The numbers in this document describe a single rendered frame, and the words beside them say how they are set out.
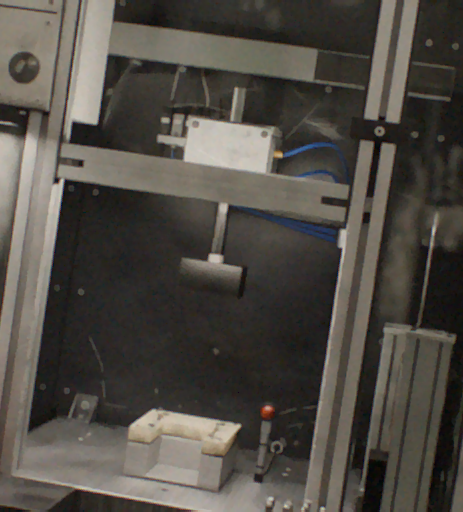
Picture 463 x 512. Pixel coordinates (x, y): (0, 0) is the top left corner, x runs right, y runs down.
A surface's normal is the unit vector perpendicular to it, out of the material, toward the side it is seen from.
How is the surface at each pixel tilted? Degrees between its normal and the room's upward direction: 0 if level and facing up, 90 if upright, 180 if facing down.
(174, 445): 90
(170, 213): 90
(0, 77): 90
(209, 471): 90
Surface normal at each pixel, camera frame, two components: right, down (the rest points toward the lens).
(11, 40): -0.15, 0.03
